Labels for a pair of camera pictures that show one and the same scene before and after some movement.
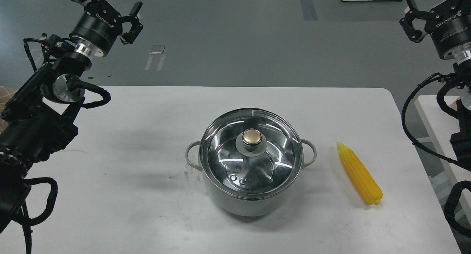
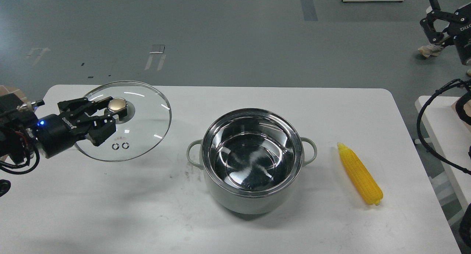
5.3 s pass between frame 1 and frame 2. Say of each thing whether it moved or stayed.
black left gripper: moved
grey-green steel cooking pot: stayed
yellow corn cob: stayed
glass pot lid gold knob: moved
